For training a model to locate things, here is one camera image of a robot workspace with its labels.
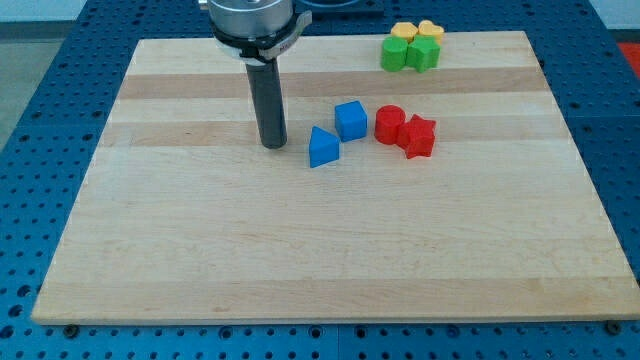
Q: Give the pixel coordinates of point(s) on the yellow heart block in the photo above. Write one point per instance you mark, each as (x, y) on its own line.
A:
(430, 29)

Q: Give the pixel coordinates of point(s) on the red cylinder block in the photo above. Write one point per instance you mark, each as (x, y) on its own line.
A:
(388, 120)

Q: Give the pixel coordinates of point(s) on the yellow hexagon block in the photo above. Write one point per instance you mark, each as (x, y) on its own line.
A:
(404, 30)

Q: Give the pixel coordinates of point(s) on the red star block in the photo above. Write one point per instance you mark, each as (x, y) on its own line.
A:
(417, 137)

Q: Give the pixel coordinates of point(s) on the green star block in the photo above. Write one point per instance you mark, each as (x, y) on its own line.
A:
(423, 53)

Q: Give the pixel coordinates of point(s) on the green cylinder block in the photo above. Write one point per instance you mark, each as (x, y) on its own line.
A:
(394, 52)

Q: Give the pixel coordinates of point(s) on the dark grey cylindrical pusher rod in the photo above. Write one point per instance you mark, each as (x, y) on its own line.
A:
(265, 87)

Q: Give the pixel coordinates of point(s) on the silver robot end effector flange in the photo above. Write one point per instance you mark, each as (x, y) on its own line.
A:
(255, 31)

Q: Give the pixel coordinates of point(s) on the blue cube block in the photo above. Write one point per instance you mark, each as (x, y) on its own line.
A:
(351, 121)

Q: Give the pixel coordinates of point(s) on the light wooden board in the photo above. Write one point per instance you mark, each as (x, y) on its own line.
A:
(183, 217)

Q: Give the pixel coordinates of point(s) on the blue triangle block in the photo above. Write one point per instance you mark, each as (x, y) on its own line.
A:
(324, 147)

